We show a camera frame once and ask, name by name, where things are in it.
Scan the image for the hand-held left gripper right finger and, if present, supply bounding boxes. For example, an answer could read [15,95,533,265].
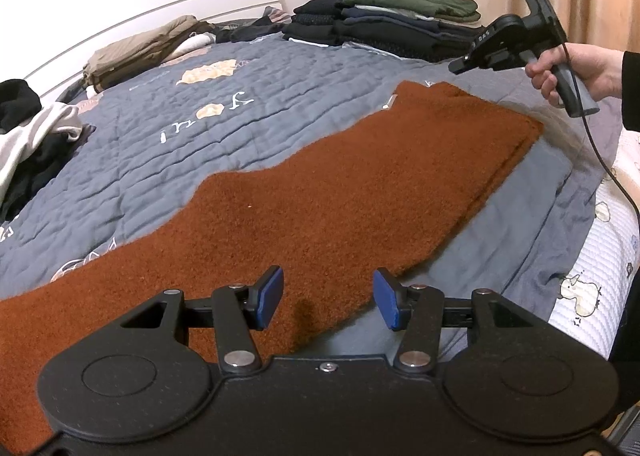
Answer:
[372,267,531,374]

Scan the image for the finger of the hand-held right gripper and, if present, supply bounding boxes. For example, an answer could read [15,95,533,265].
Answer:
[447,50,497,76]

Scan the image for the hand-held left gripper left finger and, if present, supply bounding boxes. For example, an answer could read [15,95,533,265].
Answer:
[120,265,286,374]

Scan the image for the person's right forearm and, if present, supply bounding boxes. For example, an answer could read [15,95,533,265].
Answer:
[620,50,640,133]

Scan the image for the stack of folded dark clothes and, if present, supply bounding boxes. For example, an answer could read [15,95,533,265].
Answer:
[282,0,489,64]

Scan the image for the person's right hand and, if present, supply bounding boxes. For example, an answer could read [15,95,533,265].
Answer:
[525,42,624,108]

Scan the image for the grey printed quilt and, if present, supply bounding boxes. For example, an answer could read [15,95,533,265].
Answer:
[0,18,624,368]

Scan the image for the striped pillow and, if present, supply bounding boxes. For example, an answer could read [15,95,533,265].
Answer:
[262,6,292,26]

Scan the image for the white cartoon print bedsheet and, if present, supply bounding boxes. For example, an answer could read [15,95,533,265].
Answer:
[547,128,640,363]

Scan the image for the dark cloth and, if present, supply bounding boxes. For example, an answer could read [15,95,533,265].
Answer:
[215,16,292,44]

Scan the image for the white cloth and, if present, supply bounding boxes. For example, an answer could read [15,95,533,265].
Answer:
[172,33,218,60]

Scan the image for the dark crumpled garment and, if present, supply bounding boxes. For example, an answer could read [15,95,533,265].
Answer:
[0,123,97,223]

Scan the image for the khaki folded garment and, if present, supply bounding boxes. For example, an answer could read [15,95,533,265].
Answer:
[82,14,217,92]

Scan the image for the black garment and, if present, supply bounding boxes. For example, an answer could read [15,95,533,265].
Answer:
[0,79,44,133]

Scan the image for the black cable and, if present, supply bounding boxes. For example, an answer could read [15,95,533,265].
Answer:
[564,42,640,223]

